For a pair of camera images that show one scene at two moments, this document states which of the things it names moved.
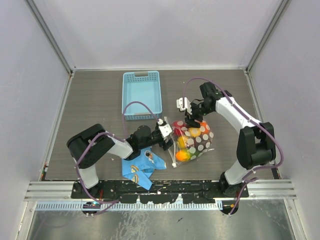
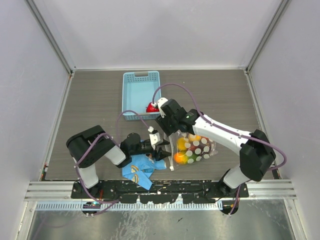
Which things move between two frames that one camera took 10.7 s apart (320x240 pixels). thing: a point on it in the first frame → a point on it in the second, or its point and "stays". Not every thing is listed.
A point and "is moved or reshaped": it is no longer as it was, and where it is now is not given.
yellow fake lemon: x=194 y=132 → x=181 y=146
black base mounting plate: x=156 y=192 stays
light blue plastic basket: x=141 y=95 stays
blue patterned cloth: x=140 y=168 stays
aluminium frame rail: x=49 y=191 stays
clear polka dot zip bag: x=188 y=143 is moved or reshaped
